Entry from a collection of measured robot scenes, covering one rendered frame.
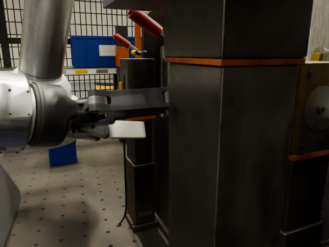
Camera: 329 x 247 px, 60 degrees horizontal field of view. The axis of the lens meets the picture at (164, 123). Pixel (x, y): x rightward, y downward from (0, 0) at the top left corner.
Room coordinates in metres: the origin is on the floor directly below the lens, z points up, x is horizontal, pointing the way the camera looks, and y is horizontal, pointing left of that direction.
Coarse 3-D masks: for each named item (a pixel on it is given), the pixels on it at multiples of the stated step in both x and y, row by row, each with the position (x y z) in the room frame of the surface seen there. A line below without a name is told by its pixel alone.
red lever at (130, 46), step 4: (116, 36) 0.92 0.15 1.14; (120, 36) 0.92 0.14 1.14; (116, 40) 0.92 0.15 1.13; (120, 40) 0.92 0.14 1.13; (124, 40) 0.93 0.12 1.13; (124, 44) 0.93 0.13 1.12; (128, 44) 0.93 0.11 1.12; (128, 48) 0.94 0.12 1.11; (132, 48) 0.94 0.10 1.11; (136, 48) 0.94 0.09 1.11
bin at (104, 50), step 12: (72, 36) 1.22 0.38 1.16; (84, 36) 1.24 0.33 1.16; (96, 36) 1.25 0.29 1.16; (108, 36) 1.27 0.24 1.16; (132, 36) 1.31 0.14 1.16; (72, 48) 1.23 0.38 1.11; (84, 48) 1.24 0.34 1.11; (96, 48) 1.25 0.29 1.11; (108, 48) 1.27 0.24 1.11; (72, 60) 1.29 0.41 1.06; (84, 60) 1.24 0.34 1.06; (96, 60) 1.25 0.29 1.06; (108, 60) 1.27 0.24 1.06
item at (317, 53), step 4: (316, 48) 0.72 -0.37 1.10; (320, 48) 0.71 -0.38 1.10; (324, 48) 0.70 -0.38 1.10; (312, 52) 0.72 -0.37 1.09; (316, 52) 0.71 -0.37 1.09; (320, 52) 0.70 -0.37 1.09; (324, 52) 0.69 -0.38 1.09; (328, 52) 0.70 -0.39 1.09; (312, 56) 0.71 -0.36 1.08; (316, 56) 0.70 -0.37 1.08; (320, 56) 0.70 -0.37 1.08; (324, 56) 0.69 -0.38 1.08; (328, 56) 0.70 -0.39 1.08; (312, 60) 0.71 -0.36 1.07; (316, 60) 0.70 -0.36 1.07; (320, 60) 0.70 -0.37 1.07; (324, 60) 0.69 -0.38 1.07; (328, 60) 0.70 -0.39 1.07
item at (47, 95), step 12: (36, 84) 0.32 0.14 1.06; (48, 84) 0.33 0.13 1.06; (36, 96) 0.31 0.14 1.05; (48, 96) 0.31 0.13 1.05; (60, 96) 0.32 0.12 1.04; (48, 108) 0.30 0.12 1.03; (60, 108) 0.31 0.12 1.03; (72, 108) 0.32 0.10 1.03; (36, 120) 0.30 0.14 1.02; (48, 120) 0.30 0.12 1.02; (60, 120) 0.31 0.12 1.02; (72, 120) 0.33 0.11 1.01; (84, 120) 0.34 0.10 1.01; (96, 120) 0.34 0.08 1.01; (36, 132) 0.30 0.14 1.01; (48, 132) 0.30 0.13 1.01; (60, 132) 0.31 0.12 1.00; (36, 144) 0.30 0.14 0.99; (48, 144) 0.31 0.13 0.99
